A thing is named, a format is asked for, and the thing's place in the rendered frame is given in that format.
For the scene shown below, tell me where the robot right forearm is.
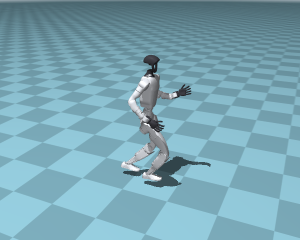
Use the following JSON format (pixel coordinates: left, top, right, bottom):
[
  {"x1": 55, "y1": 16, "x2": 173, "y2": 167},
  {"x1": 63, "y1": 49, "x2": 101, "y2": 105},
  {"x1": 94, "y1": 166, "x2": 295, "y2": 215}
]
[{"x1": 129, "y1": 100, "x2": 149, "y2": 123}]

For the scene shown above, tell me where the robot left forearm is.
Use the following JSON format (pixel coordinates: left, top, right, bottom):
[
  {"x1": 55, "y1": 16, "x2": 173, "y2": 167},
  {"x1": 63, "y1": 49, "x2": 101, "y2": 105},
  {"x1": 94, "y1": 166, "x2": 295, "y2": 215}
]
[{"x1": 161, "y1": 91, "x2": 177, "y2": 100}]

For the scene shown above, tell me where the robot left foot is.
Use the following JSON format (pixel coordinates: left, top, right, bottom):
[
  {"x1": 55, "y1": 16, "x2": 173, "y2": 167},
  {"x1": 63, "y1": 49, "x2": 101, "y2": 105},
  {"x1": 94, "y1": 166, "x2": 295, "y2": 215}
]
[{"x1": 121, "y1": 161, "x2": 140, "y2": 172}]

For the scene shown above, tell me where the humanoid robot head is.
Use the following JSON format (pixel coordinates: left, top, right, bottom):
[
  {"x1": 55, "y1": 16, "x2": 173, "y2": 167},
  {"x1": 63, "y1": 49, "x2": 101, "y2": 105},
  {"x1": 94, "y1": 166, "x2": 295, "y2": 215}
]
[{"x1": 143, "y1": 55, "x2": 160, "y2": 78}]

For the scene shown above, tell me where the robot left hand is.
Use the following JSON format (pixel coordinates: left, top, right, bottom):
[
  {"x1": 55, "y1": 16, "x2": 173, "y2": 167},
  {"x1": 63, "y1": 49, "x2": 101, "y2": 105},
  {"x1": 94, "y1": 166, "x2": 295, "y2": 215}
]
[{"x1": 172, "y1": 84, "x2": 192, "y2": 99}]

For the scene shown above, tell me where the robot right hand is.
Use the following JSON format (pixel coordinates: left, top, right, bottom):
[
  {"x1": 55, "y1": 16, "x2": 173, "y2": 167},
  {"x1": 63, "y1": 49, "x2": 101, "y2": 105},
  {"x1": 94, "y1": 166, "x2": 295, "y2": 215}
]
[{"x1": 146, "y1": 115, "x2": 164, "y2": 133}]

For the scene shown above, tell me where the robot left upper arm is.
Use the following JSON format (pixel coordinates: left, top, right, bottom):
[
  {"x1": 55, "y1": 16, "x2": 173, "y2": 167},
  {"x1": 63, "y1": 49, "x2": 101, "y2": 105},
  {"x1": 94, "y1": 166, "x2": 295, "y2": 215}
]
[{"x1": 156, "y1": 74, "x2": 162, "y2": 99}]

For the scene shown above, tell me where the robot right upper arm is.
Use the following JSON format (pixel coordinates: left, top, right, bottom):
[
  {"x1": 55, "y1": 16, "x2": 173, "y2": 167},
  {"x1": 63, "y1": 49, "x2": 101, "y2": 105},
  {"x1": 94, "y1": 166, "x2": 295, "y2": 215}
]
[{"x1": 128, "y1": 79, "x2": 150, "y2": 105}]

